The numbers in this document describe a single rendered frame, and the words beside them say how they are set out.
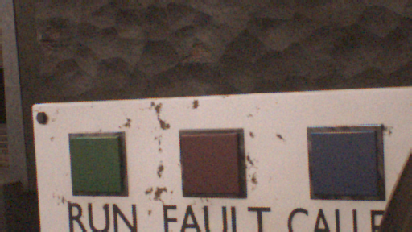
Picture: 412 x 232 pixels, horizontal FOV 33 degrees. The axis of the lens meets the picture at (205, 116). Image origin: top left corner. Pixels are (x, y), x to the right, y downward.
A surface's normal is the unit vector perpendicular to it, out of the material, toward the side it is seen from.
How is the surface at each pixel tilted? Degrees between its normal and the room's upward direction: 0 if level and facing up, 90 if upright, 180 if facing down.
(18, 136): 90
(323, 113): 90
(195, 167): 90
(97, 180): 90
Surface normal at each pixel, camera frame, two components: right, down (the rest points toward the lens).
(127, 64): -0.39, 0.07
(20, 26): 0.84, -0.04
